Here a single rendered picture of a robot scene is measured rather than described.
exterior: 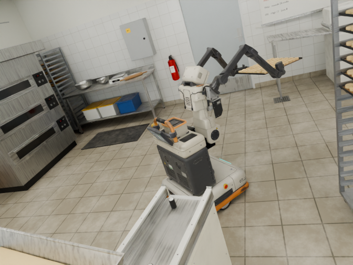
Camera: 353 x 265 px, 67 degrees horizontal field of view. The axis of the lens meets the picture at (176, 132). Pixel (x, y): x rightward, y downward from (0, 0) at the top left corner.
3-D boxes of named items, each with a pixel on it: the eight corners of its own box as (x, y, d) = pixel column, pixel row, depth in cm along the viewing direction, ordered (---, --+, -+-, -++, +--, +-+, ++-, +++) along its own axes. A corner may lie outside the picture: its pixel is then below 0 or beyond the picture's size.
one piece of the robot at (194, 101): (206, 154, 240) (197, 88, 220) (183, 144, 271) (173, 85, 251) (227, 145, 252) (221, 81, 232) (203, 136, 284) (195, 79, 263)
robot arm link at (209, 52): (208, 43, 272) (215, 44, 265) (213, 53, 281) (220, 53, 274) (184, 77, 264) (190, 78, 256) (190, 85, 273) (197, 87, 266)
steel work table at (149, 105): (79, 134, 587) (59, 93, 548) (95, 121, 649) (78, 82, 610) (157, 120, 526) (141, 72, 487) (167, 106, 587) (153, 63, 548)
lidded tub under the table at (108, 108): (101, 118, 569) (96, 107, 559) (111, 110, 609) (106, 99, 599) (116, 115, 557) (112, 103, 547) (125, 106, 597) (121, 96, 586)
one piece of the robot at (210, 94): (210, 100, 223) (208, 87, 219) (206, 99, 227) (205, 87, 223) (219, 97, 227) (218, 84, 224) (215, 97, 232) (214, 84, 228)
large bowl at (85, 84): (73, 93, 558) (70, 87, 552) (83, 87, 591) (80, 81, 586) (89, 89, 545) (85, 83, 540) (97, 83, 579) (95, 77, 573)
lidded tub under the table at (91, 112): (85, 121, 583) (81, 110, 573) (96, 112, 622) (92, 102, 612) (100, 118, 570) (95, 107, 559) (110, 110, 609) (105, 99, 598)
